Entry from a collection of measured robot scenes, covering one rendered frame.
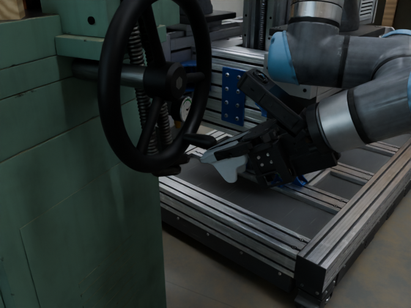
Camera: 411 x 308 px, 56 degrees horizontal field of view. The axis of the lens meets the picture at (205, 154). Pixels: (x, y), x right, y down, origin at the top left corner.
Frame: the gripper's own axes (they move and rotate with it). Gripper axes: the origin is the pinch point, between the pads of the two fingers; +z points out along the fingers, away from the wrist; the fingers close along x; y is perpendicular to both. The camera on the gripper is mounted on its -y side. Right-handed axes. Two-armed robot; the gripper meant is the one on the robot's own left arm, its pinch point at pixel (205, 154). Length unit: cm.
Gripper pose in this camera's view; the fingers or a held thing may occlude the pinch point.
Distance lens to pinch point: 63.4
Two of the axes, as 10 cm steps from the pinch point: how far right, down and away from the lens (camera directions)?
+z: -7.7, 2.7, 5.7
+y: 4.5, 8.8, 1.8
